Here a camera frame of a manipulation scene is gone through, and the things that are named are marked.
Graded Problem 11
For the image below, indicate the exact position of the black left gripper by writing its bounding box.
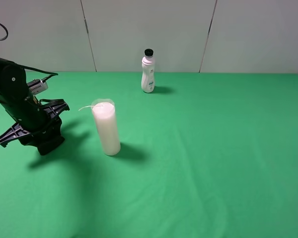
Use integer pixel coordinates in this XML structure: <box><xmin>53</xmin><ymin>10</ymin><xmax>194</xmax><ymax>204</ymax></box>
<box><xmin>0</xmin><ymin>81</ymin><xmax>71</xmax><ymax>156</ymax></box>

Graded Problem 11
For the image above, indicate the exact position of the tall white candle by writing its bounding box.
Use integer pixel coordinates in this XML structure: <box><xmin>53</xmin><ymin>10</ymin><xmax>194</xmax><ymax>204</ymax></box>
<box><xmin>79</xmin><ymin>99</ymin><xmax>121</xmax><ymax>156</ymax></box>

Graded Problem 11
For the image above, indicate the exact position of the white bottle with black cap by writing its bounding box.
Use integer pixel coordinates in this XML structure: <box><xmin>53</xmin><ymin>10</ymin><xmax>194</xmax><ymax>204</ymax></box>
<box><xmin>141</xmin><ymin>49</ymin><xmax>155</xmax><ymax>93</ymax></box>

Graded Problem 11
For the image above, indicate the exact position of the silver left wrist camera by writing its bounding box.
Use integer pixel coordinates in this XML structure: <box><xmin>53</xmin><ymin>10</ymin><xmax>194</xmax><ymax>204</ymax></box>
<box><xmin>27</xmin><ymin>79</ymin><xmax>48</xmax><ymax>96</ymax></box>

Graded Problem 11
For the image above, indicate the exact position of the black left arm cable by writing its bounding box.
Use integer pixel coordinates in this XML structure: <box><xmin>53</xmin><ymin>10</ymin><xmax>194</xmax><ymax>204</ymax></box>
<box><xmin>0</xmin><ymin>19</ymin><xmax>59</xmax><ymax>82</ymax></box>

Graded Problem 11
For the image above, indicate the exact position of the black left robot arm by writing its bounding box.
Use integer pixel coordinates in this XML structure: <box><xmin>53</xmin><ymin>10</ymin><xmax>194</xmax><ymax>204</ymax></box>
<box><xmin>0</xmin><ymin>58</ymin><xmax>70</xmax><ymax>155</ymax></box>

